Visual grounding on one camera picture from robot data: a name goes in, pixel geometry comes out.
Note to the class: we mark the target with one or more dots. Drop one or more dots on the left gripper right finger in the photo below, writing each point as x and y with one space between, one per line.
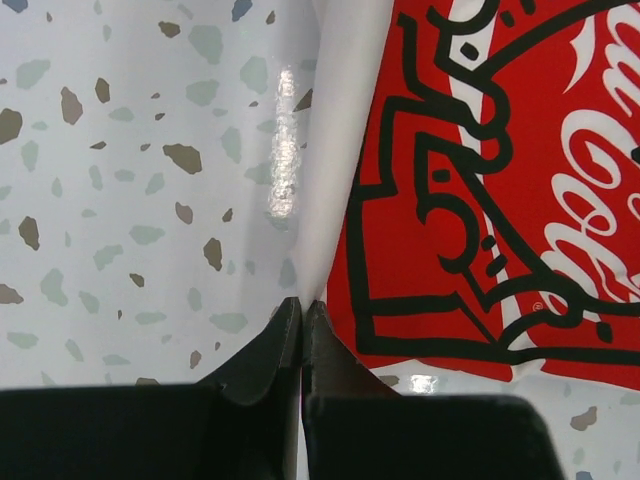
357 427

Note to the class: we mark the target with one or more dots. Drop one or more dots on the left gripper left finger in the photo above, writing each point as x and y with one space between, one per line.
238 422

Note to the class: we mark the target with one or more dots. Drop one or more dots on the white t shirt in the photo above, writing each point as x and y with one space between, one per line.
472 185

